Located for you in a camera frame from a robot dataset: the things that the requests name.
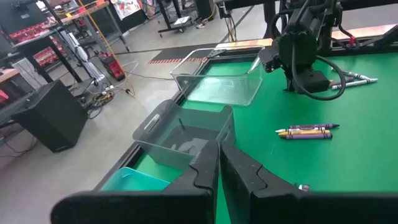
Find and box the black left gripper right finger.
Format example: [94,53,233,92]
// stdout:
[220,141,398,224]

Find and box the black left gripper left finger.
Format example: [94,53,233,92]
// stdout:
[50,139,220,224]

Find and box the white crayon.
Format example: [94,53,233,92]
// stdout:
[274,126,326,134]

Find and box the green crayon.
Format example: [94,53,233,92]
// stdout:
[330,78,379,91]

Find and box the grey plastic bin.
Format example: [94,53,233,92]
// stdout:
[132,99,236,170]

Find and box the wooden table side board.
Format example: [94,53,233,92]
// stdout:
[214,24,398,51]

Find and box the clear plastic bin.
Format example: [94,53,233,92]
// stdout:
[170,45,266,108]

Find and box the teal plastic bin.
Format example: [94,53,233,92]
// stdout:
[99,166,172,192]

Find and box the black mat striped edge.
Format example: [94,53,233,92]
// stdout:
[148,42,219,65]

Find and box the white paper sheet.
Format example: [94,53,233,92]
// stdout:
[173,16,192,27]

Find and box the white power strip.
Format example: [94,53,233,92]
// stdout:
[100,84,117,95]

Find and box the black rolling stand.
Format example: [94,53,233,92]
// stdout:
[156,0,195,35]

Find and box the red black device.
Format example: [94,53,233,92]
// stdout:
[98,50,126,83]

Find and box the black box cabinet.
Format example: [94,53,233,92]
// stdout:
[11,79,90,154]

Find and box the colourful print board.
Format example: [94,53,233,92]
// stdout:
[109,0,142,21]

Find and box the black workbench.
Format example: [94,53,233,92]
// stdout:
[0,24,85,85]

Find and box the red storage bin row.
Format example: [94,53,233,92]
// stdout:
[33,45,67,68]
[7,19,58,45]

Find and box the metal work table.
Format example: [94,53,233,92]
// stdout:
[60,1,132,54]

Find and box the black monitor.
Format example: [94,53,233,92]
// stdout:
[0,0,48,35]

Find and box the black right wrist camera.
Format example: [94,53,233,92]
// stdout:
[297,69,331,95]

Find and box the black right camera cable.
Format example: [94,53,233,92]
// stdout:
[290,42,347,101]

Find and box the black table frame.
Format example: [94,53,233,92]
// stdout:
[92,0,398,192]

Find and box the yellow black cable bundle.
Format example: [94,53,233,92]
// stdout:
[85,86,136,121]

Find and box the white cable bundle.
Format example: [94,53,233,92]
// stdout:
[60,30,106,83]

